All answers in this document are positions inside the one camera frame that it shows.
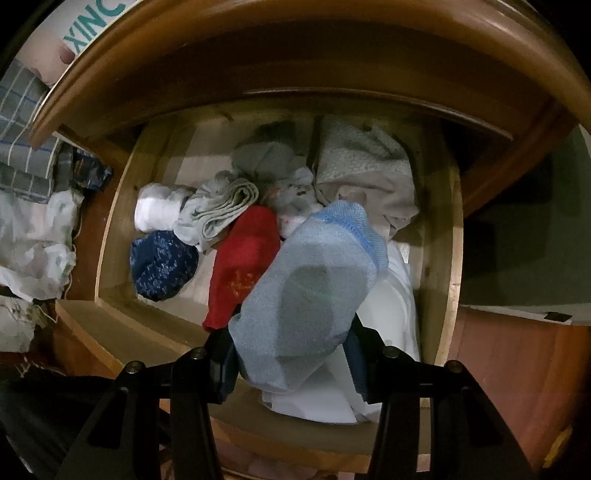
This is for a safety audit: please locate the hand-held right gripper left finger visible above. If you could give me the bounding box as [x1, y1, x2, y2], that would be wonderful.
[55, 318, 241, 480]

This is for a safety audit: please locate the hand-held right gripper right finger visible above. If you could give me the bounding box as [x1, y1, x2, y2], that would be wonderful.
[344, 316, 539, 480]

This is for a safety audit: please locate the light blue knit sock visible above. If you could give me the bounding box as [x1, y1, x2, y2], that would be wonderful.
[228, 200, 389, 393]

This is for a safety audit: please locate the red sock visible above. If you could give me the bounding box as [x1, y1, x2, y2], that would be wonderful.
[202, 205, 281, 333]

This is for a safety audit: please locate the grey ribbed sock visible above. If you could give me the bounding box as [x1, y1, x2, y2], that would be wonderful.
[173, 171, 262, 252]

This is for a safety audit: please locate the wooden drawer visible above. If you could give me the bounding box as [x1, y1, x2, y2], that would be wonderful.
[53, 104, 465, 480]

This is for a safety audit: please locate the beige lace underwear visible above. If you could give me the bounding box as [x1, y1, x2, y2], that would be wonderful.
[314, 115, 421, 241]

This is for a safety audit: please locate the white paper sheet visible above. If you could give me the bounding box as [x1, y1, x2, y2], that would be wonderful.
[261, 240, 421, 425]

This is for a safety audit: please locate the blue speckled sock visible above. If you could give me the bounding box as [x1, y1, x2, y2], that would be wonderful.
[130, 230, 200, 303]

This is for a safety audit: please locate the white rolled sock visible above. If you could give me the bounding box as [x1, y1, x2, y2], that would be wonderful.
[135, 183, 195, 232]

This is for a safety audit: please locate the small white patterned cloth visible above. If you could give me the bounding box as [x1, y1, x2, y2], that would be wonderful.
[268, 168, 319, 241]

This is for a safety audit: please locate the white floral blanket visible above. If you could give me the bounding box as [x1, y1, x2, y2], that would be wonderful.
[0, 187, 86, 356]

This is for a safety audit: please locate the dark blue patterned cloth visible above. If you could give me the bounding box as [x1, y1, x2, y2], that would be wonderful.
[69, 148, 114, 192]

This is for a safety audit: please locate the grey plaid cloth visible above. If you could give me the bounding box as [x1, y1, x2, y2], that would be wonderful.
[0, 60, 77, 204]

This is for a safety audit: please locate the white box with teal print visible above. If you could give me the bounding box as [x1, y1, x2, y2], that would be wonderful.
[60, 0, 127, 58]

